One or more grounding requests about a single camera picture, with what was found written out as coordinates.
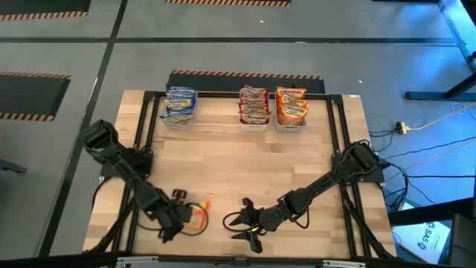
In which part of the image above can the black metal table frame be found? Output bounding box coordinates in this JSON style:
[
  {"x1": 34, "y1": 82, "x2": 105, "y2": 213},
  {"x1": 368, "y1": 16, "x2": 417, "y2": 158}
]
[{"x1": 87, "y1": 90, "x2": 397, "y2": 261}]

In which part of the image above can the white printed cardboard box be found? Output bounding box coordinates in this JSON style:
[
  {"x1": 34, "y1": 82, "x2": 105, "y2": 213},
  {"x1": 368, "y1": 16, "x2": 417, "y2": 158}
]
[{"x1": 392, "y1": 220, "x2": 453, "y2": 265}]

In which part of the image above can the grey plastic bin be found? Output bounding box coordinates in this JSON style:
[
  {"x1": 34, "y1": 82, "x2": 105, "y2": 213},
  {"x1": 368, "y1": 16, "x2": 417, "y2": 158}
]
[{"x1": 274, "y1": 88, "x2": 309, "y2": 134}]

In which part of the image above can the black metal desk frame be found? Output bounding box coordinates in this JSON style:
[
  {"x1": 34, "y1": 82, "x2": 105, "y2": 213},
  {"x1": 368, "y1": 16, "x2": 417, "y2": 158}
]
[{"x1": 404, "y1": 0, "x2": 476, "y2": 101}]

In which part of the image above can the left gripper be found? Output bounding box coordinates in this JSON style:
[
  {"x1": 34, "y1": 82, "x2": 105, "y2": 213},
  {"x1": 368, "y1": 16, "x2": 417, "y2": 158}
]
[{"x1": 158, "y1": 188, "x2": 202, "y2": 245}]

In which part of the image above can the white plastic bin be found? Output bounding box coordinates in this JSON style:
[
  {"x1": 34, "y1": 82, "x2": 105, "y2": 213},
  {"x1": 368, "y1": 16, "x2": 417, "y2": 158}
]
[{"x1": 238, "y1": 89, "x2": 272, "y2": 132}]

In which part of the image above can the clear plastic bin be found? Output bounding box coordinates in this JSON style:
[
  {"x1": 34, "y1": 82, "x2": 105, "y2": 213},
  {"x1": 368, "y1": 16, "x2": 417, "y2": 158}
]
[{"x1": 159, "y1": 86, "x2": 199, "y2": 130}]

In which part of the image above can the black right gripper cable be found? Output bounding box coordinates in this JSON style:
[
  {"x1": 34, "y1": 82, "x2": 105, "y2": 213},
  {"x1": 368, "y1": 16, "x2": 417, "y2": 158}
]
[{"x1": 222, "y1": 211, "x2": 257, "y2": 235}]

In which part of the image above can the beige floor cable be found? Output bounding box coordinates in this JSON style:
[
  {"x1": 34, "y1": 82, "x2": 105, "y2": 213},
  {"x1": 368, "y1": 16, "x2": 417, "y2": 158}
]
[{"x1": 407, "y1": 100, "x2": 476, "y2": 132}]

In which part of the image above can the dark grey container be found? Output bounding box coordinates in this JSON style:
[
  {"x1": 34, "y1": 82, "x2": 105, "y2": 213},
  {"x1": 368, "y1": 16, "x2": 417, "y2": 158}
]
[{"x1": 448, "y1": 214, "x2": 476, "y2": 268}]

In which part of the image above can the black floor cable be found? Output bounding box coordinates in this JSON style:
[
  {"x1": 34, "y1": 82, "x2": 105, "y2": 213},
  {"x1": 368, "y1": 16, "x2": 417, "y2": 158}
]
[{"x1": 385, "y1": 135, "x2": 476, "y2": 161}]

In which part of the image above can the grey metal foot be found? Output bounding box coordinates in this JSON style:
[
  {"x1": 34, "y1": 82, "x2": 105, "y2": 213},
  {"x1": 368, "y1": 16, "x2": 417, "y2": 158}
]
[{"x1": 0, "y1": 159, "x2": 28, "y2": 175}]

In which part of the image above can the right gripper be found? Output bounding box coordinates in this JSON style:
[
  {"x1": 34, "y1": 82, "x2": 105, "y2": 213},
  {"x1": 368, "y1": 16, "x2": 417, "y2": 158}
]
[{"x1": 228, "y1": 198, "x2": 288, "y2": 255}]

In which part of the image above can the black metal beam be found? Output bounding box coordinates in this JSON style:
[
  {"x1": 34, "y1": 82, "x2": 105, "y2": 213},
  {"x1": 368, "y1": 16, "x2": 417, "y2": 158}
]
[{"x1": 386, "y1": 196, "x2": 476, "y2": 227}]

